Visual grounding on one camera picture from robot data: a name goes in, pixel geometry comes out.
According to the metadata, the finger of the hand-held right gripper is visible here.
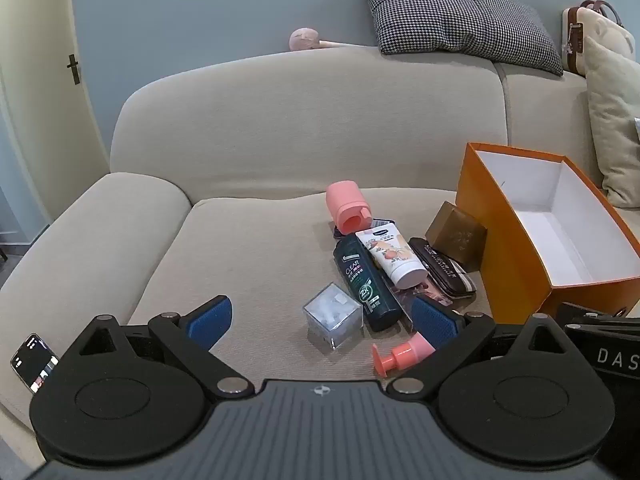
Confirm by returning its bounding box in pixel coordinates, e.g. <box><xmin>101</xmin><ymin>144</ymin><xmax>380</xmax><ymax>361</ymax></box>
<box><xmin>556</xmin><ymin>302</ymin><xmax>640</xmax><ymax>332</ymax></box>

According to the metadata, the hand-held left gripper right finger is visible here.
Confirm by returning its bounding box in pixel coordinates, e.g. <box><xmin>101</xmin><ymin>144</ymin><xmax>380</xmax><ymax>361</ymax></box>
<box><xmin>385</xmin><ymin>294</ymin><xmax>595</xmax><ymax>403</ymax></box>

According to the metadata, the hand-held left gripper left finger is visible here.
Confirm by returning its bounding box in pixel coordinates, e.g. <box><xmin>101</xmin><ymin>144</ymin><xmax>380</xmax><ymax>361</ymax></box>
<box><xmin>65</xmin><ymin>296</ymin><xmax>256</xmax><ymax>401</ymax></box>

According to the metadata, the white lotion tube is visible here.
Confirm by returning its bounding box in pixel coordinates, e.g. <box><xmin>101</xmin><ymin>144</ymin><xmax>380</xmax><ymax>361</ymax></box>
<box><xmin>355</xmin><ymin>226</ymin><xmax>430</xmax><ymax>289</ymax></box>

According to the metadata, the dark green shampoo bottle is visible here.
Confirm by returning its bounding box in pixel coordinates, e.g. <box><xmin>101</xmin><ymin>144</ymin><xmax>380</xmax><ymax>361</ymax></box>
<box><xmin>333</xmin><ymin>234</ymin><xmax>405</xmax><ymax>333</ymax></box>

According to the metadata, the orange cardboard box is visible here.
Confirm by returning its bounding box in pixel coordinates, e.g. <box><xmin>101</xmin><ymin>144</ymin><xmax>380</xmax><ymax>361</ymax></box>
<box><xmin>455</xmin><ymin>142</ymin><xmax>640</xmax><ymax>326</ymax></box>

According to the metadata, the pink pump bottle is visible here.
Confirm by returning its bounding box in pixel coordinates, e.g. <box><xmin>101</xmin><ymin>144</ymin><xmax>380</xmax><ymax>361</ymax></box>
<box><xmin>371</xmin><ymin>334</ymin><xmax>436</xmax><ymax>378</ymax></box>

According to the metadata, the dark brown case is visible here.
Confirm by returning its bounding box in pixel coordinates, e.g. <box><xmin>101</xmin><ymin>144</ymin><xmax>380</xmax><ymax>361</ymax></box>
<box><xmin>408</xmin><ymin>237</ymin><xmax>478</xmax><ymax>297</ymax></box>

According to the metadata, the small brown box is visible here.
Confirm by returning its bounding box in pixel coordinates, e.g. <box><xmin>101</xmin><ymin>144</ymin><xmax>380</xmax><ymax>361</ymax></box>
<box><xmin>425</xmin><ymin>201</ymin><xmax>488</xmax><ymax>271</ymax></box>

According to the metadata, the clear plastic box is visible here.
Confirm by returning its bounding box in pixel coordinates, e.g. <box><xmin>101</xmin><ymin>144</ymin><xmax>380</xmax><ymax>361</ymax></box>
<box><xmin>302</xmin><ymin>282</ymin><xmax>364</xmax><ymax>351</ymax></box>

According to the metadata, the pink plastic cup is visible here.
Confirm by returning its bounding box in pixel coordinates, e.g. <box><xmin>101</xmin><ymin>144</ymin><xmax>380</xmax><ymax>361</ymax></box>
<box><xmin>326</xmin><ymin>183</ymin><xmax>373</xmax><ymax>237</ymax></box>

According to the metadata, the smartphone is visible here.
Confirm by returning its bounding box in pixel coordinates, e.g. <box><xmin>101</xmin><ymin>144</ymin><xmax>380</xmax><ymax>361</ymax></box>
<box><xmin>11</xmin><ymin>333</ymin><xmax>60</xmax><ymax>395</ymax></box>

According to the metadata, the beige pillow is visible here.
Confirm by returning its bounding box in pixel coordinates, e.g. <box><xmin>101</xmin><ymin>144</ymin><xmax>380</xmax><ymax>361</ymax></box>
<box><xmin>584</xmin><ymin>35</ymin><xmax>640</xmax><ymax>210</ymax></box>

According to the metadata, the beige fabric sofa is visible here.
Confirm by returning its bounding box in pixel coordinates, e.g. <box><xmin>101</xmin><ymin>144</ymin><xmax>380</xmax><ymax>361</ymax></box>
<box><xmin>0</xmin><ymin>45</ymin><xmax>640</xmax><ymax>461</ymax></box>

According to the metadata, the cream door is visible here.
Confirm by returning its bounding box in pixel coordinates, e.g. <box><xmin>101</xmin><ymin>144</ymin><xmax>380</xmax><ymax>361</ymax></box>
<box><xmin>0</xmin><ymin>0</ymin><xmax>108</xmax><ymax>241</ymax></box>

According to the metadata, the houndstooth pillow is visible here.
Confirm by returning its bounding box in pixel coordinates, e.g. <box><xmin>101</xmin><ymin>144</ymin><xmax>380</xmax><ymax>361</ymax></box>
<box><xmin>361</xmin><ymin>0</ymin><xmax>565</xmax><ymax>77</ymax></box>

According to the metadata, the cream suitcase with brown handle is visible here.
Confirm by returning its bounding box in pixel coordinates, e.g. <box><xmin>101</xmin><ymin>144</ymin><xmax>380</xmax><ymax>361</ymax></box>
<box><xmin>561</xmin><ymin>0</ymin><xmax>636</xmax><ymax>78</ymax></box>

